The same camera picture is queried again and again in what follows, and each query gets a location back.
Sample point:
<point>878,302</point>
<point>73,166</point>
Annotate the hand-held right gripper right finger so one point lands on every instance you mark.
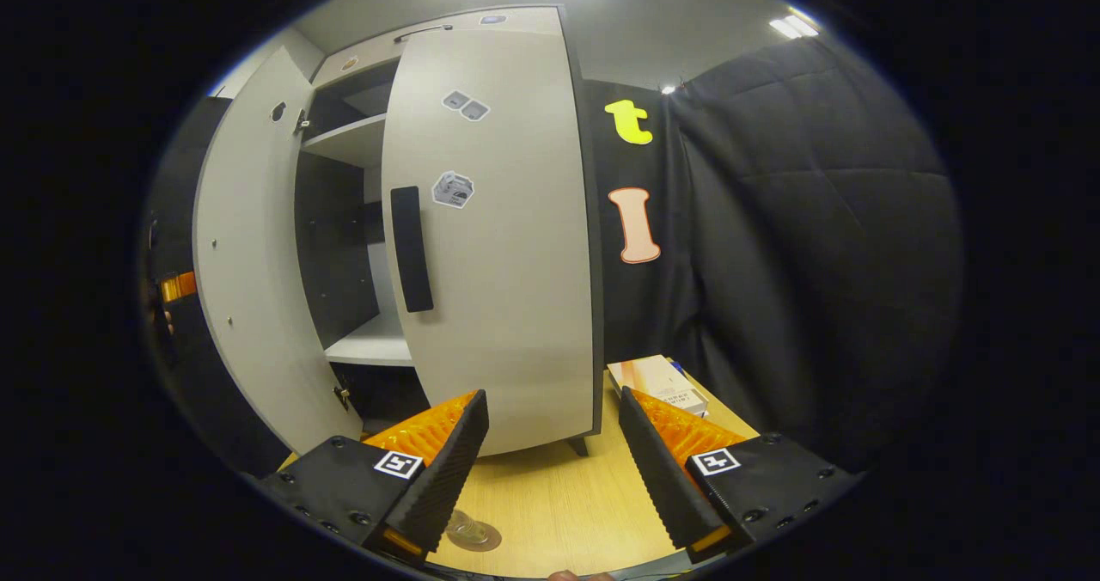
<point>662,478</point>

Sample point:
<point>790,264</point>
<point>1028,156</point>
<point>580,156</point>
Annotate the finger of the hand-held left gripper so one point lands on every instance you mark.
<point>179,286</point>

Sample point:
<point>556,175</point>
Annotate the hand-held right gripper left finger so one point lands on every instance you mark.
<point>443,478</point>

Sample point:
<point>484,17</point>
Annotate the round brown coaster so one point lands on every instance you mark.
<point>481,544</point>

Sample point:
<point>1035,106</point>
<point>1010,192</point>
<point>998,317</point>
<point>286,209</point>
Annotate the grey cabinet door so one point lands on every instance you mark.
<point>516,306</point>
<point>258,306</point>

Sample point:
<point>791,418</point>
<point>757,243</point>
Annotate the grey white cabinet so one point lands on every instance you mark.
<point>344,246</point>

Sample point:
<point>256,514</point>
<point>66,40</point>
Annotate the metal door hinge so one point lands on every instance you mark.
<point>302,120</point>
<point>342,396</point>

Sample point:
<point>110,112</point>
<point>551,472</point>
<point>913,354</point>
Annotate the white cabinet shelf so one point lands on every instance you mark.
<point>352,138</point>

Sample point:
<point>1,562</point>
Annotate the grey cabinet drawer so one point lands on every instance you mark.
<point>516,21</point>

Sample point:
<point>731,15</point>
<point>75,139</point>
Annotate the white orange book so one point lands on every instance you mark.
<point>653,379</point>

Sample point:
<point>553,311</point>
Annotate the black backdrop cloth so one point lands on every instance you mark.
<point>816,263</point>

